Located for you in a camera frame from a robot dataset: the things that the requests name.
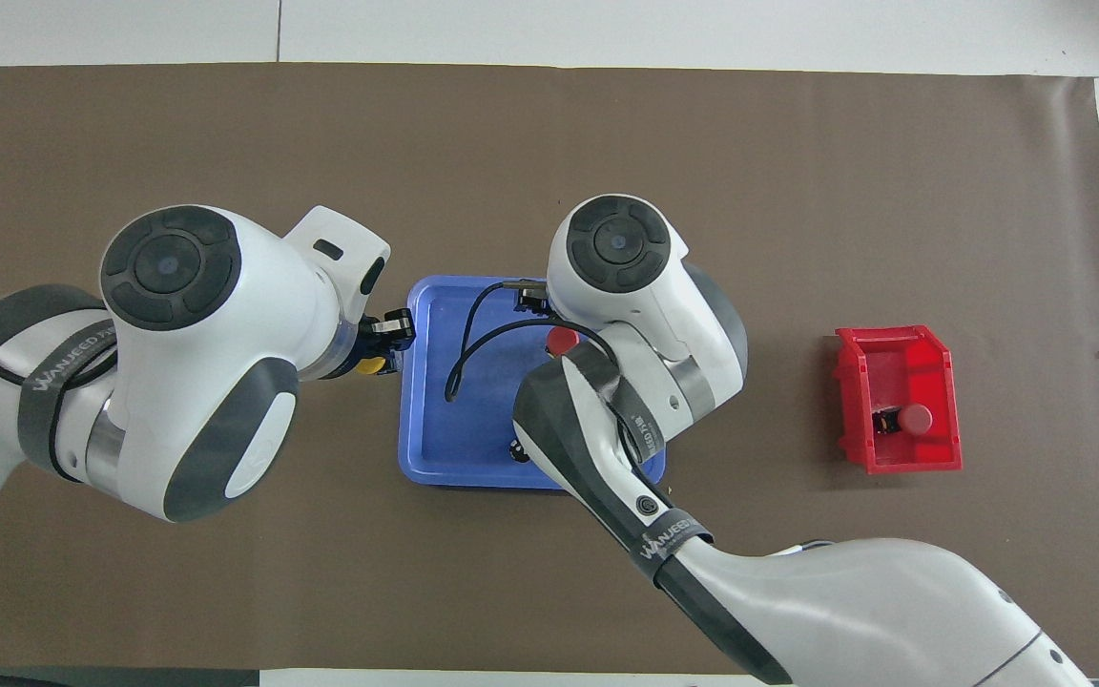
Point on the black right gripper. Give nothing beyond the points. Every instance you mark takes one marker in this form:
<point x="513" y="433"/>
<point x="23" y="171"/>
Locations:
<point x="532" y="301"/>

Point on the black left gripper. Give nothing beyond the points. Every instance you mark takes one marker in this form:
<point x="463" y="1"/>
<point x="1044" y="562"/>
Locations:
<point x="368" y="339"/>

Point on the yellow push button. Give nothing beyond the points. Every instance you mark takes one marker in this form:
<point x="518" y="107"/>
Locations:
<point x="373" y="364"/>

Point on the red push button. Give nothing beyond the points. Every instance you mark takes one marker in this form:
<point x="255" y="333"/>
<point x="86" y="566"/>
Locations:
<point x="564" y="341"/>
<point x="914" y="418"/>

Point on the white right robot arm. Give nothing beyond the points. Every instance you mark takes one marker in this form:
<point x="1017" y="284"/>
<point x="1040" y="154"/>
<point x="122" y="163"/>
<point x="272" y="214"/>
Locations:
<point x="845" y="611"/>

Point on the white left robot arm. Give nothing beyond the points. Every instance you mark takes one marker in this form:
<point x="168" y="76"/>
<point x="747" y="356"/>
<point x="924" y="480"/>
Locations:
<point x="216" y="382"/>

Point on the blue plastic tray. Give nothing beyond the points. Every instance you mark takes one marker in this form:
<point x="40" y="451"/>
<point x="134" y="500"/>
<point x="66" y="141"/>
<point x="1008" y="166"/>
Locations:
<point x="483" y="429"/>

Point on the small black cylinder component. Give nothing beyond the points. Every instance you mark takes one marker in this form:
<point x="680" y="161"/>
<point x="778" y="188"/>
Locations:
<point x="516" y="450"/>

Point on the brown paper table mat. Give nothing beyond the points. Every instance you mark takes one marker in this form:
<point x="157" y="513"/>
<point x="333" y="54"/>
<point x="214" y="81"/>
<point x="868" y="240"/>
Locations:
<point x="798" y="191"/>

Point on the red plastic storage bin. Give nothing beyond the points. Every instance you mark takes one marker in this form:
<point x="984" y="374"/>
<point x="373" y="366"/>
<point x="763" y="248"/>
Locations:
<point x="931" y="453"/>

